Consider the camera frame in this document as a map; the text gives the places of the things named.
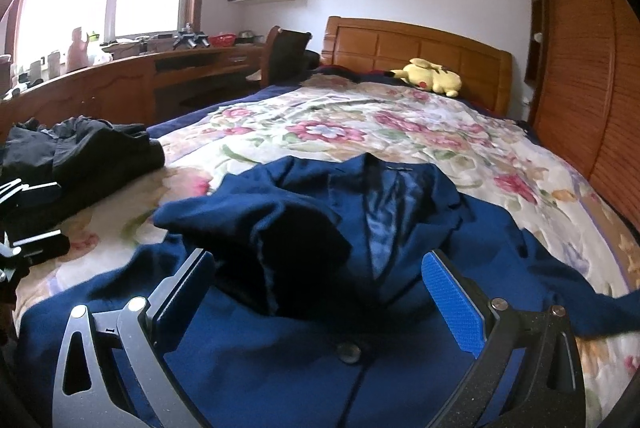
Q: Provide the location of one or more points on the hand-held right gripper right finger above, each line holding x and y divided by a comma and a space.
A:
450, 303

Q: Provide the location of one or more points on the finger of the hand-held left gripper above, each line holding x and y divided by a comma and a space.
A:
42, 247
35, 195

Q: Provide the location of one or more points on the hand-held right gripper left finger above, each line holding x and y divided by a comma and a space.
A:
186, 297

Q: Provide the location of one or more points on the blue suit jacket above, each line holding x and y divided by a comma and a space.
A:
300, 308

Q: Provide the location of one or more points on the pile of black clothes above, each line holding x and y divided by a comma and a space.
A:
100, 153

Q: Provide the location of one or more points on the long wooden desk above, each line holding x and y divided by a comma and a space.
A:
100, 91

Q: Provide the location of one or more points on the pink figurine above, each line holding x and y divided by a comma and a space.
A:
77, 53

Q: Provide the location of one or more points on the navy bed sheet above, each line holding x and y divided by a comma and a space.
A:
200, 116

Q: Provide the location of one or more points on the floral bed blanket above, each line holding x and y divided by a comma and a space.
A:
325, 128

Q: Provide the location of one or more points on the black gadget on legs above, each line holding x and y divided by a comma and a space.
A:
190, 39

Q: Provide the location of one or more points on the yellow plush toy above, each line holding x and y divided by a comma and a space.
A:
435, 76

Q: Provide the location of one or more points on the red basket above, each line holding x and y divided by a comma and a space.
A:
221, 40

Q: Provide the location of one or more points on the wooden chair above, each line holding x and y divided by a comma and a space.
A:
285, 53

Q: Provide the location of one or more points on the wooden bed headboard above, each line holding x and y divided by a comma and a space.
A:
400, 41

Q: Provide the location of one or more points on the wooden slatted wardrobe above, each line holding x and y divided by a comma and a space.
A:
580, 58

